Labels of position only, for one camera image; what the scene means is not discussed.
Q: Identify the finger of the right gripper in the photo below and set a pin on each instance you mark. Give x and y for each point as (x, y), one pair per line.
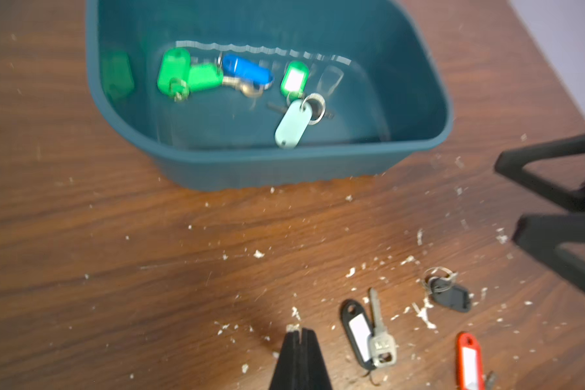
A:
(511, 164)
(542, 237)

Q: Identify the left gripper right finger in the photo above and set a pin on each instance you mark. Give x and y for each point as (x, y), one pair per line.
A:
(314, 373)

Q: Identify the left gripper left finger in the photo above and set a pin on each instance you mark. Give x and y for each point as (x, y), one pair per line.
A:
(287, 374)

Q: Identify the black tag key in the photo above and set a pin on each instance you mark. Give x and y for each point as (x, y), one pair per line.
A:
(374, 347)

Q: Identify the black head key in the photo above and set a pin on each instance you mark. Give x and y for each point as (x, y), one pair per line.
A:
(441, 285)

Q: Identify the red tag key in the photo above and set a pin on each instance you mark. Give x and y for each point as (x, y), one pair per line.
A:
(470, 370)

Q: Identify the mint tag key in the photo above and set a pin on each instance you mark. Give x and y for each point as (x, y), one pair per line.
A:
(301, 114)

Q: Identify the green tag key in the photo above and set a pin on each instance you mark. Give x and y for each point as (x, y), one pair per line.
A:
(173, 74)
(203, 77)
(295, 78)

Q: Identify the blue tag key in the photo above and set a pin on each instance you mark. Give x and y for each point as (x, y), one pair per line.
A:
(241, 74)

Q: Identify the teal storage box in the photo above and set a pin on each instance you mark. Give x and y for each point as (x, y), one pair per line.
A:
(384, 96)

